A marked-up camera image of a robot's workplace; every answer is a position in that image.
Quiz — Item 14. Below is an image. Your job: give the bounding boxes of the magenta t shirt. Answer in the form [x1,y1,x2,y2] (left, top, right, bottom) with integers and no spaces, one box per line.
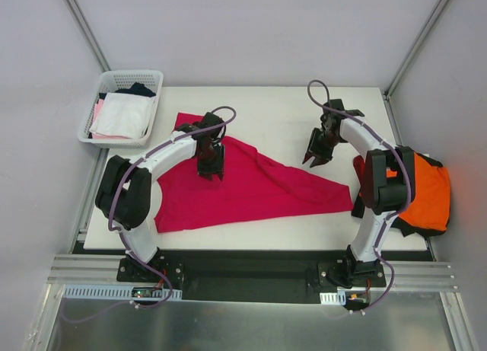
[154,136,353,233]

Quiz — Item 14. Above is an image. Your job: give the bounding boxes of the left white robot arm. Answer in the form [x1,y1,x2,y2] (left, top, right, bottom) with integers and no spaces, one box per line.
[95,108,232,282]

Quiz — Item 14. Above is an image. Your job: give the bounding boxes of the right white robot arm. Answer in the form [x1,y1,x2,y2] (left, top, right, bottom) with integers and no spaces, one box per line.
[303,99,415,289]

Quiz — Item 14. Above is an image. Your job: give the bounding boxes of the black folded t shirt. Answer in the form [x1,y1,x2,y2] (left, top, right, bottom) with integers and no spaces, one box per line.
[350,148,446,238]

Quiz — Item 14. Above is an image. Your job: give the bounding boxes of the white cloth in basket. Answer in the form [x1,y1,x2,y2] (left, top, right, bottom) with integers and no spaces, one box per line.
[96,93,154,139]

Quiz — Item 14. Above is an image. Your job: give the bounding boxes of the white plastic basket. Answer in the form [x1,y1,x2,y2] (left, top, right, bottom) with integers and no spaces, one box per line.
[78,69,164,148]

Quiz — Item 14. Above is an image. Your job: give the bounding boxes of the dark navy cloth in basket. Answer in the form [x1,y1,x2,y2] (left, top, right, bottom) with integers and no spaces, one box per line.
[116,82,156,97]

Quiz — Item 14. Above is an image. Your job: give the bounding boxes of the orange folded t shirt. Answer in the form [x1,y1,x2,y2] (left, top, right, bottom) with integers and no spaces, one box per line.
[386,152,452,232]

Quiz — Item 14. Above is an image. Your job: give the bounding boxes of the pink cloth in basket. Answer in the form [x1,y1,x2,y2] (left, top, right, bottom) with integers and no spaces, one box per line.
[89,98,127,139]

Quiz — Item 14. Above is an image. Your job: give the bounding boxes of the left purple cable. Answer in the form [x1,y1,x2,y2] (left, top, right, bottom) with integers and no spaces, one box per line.
[60,106,237,324]

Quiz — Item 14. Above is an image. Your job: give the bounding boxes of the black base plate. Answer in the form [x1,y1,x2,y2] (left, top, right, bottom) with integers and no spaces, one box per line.
[72,244,434,305]

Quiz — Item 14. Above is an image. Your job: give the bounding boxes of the right white cable duct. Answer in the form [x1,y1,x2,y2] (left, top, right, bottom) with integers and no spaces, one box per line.
[320,291,346,306]

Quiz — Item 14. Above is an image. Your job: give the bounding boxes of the white cable duct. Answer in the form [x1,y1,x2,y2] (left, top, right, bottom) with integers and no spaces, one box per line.
[64,285,183,302]
[320,291,346,306]

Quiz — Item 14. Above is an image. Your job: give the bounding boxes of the right aluminium frame post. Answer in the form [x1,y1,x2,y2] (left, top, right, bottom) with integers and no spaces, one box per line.
[383,0,452,101]

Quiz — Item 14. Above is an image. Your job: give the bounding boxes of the aluminium frame post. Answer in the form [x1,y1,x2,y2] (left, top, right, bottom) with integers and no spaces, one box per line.
[383,0,452,101]
[63,0,111,72]

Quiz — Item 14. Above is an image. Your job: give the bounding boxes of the left aluminium frame post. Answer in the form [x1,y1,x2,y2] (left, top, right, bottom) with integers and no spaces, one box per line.
[63,0,111,72]

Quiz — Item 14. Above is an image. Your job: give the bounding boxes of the aluminium front rail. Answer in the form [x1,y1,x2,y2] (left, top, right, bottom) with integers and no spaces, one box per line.
[46,254,460,292]

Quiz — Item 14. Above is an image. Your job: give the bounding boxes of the left white cable duct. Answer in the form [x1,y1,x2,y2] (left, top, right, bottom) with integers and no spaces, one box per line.
[64,285,183,302]

